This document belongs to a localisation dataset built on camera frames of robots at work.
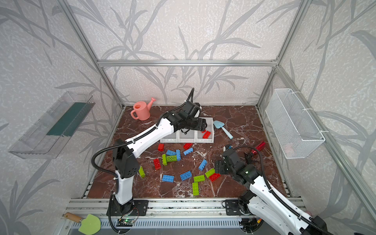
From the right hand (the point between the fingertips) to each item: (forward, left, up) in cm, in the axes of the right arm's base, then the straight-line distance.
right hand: (220, 160), depth 81 cm
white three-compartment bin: (+20, +16, -7) cm, 26 cm away
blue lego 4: (-6, +20, -8) cm, 22 cm away
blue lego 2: (+8, +19, -6) cm, 22 cm away
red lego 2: (+22, +7, -8) cm, 24 cm away
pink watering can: (+38, +53, +1) cm, 65 cm away
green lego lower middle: (-7, +12, -9) cm, 16 cm away
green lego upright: (+3, +33, -7) cm, 34 cm away
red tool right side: (+11, -27, -6) cm, 30 cm away
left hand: (+18, +9, +13) cm, 24 cm away
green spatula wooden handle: (-29, +65, -8) cm, 71 cm away
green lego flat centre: (+5, +29, -8) cm, 31 cm away
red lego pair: (0, +37, -7) cm, 38 cm away
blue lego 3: (-8, +30, -7) cm, 31 cm away
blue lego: (+9, +30, -9) cm, 33 cm away
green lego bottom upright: (-13, +14, -7) cm, 21 cm away
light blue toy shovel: (+30, -3, -7) cm, 31 cm away
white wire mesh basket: (0, -29, +25) cm, 39 cm away
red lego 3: (-7, +3, -8) cm, 11 cm away
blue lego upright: (+7, +25, -7) cm, 27 cm away
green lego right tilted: (-5, +5, -8) cm, 11 cm away
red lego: (+12, +20, -6) cm, 24 cm away
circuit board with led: (-28, +48, -9) cm, 56 cm away
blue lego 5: (0, +10, -7) cm, 12 cm away
